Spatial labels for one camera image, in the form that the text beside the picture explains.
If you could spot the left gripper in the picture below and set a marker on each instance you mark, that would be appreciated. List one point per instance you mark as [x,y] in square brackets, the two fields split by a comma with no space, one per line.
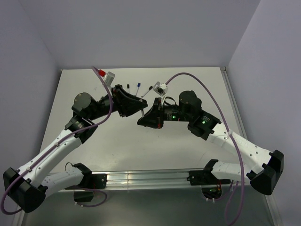
[125,103]

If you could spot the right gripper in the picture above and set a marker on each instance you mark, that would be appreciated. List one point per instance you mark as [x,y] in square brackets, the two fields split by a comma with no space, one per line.
[154,117]

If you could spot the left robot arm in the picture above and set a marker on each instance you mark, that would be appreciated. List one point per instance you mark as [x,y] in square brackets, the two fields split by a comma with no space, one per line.
[29,185]

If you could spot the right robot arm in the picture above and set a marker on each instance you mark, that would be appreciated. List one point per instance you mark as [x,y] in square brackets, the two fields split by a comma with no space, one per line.
[260,168]

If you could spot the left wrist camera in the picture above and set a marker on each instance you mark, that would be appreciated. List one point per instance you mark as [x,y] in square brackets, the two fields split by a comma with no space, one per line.
[107,77]

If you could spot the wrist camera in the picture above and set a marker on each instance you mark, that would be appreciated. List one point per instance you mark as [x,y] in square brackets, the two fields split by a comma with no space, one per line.
[107,77]
[161,89]

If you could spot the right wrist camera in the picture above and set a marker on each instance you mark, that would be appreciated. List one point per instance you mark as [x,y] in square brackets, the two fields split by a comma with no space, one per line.
[161,89]

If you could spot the aluminium side rail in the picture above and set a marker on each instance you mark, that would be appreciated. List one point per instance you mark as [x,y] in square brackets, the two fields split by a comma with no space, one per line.
[233,103]

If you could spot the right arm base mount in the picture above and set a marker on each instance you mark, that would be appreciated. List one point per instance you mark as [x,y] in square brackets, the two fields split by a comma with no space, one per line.
[206,178]

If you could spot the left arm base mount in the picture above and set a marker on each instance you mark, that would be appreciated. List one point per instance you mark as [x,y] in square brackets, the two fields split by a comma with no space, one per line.
[91,187]

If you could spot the aluminium front rail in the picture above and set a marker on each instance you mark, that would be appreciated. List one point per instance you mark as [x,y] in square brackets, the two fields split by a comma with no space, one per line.
[145,180]

